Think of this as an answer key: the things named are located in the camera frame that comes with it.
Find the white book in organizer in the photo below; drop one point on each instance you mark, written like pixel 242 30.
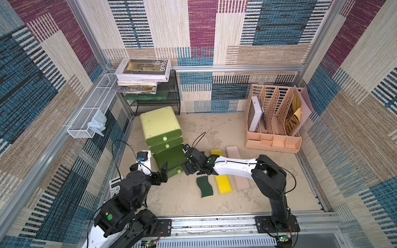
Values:
pixel 255 114

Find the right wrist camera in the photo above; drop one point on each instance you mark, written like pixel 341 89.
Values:
pixel 186 148

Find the pink sponge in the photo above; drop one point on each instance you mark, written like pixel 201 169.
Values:
pixel 233 152
pixel 242 183

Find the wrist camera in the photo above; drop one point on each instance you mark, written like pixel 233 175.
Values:
pixel 144 162
pixel 186 148

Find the yellow sponge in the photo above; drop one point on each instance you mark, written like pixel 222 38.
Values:
pixel 216 152
pixel 223 184

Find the crumpled white cloth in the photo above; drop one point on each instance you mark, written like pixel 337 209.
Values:
pixel 97 124

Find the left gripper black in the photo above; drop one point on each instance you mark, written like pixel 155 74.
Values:
pixel 156 180

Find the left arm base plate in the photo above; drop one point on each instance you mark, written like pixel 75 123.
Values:
pixel 163 228

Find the green three-drawer cabinet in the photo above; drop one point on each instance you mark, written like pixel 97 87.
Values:
pixel 163 119

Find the white wire basket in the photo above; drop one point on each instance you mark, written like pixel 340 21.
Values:
pixel 100 98

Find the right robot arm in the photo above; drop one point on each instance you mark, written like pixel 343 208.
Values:
pixel 267 175

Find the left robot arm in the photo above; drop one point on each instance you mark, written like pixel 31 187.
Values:
pixel 124 221

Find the aluminium front rail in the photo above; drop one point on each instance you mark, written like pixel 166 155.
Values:
pixel 318 229

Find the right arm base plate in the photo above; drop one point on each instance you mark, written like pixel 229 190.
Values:
pixel 265 224

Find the white calculator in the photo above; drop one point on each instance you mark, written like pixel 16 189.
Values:
pixel 114 185

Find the stack of magazines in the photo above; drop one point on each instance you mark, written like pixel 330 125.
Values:
pixel 135 87

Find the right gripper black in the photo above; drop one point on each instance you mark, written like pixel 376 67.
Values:
pixel 191 164

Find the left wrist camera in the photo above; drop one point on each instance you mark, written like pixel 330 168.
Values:
pixel 144 162

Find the green bottom drawer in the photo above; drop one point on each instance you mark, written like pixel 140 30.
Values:
pixel 175 158

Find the dark green sponge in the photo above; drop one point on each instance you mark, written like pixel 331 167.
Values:
pixel 205 186

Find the large white book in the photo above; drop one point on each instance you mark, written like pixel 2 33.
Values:
pixel 144 69

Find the pink folder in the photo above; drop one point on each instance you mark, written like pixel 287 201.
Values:
pixel 306 107

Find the pink desk file organizer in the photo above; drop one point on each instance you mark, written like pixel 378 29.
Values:
pixel 270 133

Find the yellow brown magazine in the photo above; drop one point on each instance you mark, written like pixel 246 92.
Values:
pixel 293 117

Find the green tray on shelf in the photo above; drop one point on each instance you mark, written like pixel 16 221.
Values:
pixel 159 95

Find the green top drawer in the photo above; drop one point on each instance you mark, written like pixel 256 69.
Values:
pixel 156 137

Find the black wire shelf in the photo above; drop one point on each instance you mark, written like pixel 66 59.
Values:
pixel 173 100

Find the green drawer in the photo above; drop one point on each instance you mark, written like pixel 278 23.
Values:
pixel 166 145
pixel 156 137
pixel 175 158

